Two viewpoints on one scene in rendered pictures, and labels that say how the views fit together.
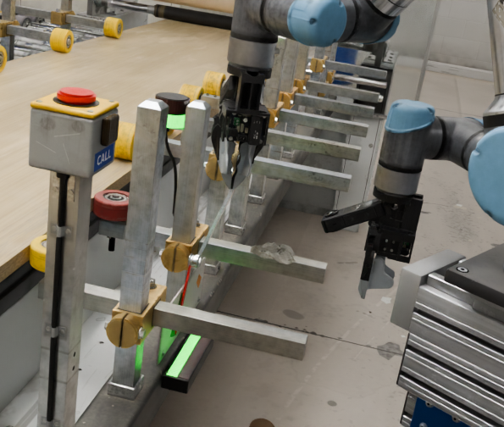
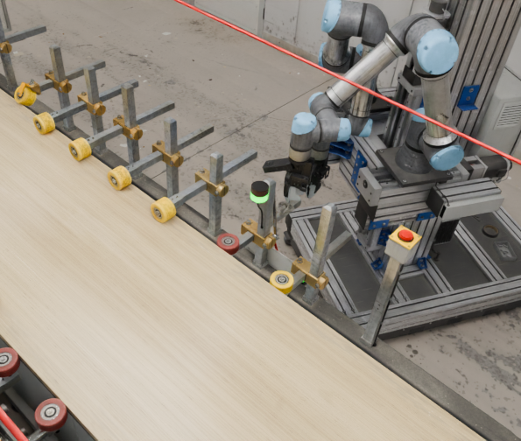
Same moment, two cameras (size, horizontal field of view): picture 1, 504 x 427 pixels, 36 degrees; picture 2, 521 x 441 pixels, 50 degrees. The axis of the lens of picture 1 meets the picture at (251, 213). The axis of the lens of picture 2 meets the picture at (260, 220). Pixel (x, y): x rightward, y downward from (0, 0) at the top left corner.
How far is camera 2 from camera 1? 1.80 m
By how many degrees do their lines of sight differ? 56
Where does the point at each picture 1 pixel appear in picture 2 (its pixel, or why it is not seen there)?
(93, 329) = not seen: hidden behind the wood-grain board
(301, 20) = (345, 136)
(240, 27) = (306, 147)
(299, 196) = not seen: outside the picture
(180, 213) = (267, 225)
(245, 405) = not seen: hidden behind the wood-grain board
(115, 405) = (320, 305)
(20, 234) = (264, 289)
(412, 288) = (378, 192)
